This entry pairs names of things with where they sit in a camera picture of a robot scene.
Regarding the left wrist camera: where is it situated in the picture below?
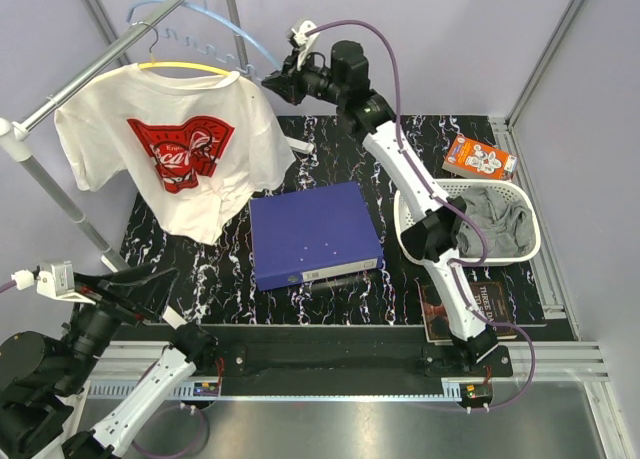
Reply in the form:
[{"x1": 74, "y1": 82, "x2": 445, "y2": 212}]
[{"x1": 11, "y1": 261, "x2": 96, "y2": 305}]

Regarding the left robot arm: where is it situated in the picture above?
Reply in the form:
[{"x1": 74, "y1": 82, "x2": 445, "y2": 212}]
[{"x1": 1, "y1": 263, "x2": 225, "y2": 458}]

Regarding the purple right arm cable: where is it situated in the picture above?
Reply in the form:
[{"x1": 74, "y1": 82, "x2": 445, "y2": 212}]
[{"x1": 304, "y1": 19, "x2": 536, "y2": 410}]

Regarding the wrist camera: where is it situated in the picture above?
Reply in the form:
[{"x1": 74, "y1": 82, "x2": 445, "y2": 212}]
[
  {"x1": 288, "y1": 19, "x2": 319, "y2": 71},
  {"x1": 11, "y1": 261, "x2": 96, "y2": 305}
]

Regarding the metal clothes rack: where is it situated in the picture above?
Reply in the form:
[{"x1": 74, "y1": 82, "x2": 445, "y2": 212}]
[{"x1": 0, "y1": 0, "x2": 316, "y2": 330}]

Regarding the light blue plastic hanger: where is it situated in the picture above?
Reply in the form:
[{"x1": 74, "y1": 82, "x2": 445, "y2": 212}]
[{"x1": 129, "y1": 0, "x2": 280, "y2": 81}]

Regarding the blue ring binder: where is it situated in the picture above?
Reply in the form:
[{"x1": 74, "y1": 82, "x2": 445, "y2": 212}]
[{"x1": 249, "y1": 181, "x2": 383, "y2": 291}]

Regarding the grey t shirt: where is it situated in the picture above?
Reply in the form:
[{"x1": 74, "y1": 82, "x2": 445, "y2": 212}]
[{"x1": 461, "y1": 186, "x2": 535, "y2": 258}]

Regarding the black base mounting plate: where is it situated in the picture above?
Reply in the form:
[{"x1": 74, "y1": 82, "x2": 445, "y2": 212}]
[{"x1": 204, "y1": 325, "x2": 513, "y2": 401}]

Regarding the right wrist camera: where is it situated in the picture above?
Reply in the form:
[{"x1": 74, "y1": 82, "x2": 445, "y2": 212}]
[{"x1": 288, "y1": 19, "x2": 319, "y2": 71}]

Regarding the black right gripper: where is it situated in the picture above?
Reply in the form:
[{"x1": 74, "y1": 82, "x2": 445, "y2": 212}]
[{"x1": 260, "y1": 48, "x2": 344, "y2": 107}]

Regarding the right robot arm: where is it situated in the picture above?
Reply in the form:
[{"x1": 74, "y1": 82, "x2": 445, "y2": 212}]
[{"x1": 262, "y1": 39, "x2": 498, "y2": 376}]

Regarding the yellow plastic hanger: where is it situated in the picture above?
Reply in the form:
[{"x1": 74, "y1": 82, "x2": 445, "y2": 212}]
[{"x1": 132, "y1": 21, "x2": 231, "y2": 77}]

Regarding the white t shirt red print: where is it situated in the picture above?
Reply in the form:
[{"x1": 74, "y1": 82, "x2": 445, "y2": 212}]
[{"x1": 54, "y1": 64, "x2": 296, "y2": 245}]

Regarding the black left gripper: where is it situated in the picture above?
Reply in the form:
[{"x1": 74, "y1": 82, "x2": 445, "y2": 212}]
[{"x1": 55, "y1": 260, "x2": 180, "y2": 391}]

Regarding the dark brown book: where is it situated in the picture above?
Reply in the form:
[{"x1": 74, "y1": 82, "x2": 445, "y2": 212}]
[{"x1": 420, "y1": 282, "x2": 515, "y2": 344}]

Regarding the white plastic basket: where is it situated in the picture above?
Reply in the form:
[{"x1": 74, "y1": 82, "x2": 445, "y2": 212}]
[{"x1": 394, "y1": 179, "x2": 541, "y2": 267}]

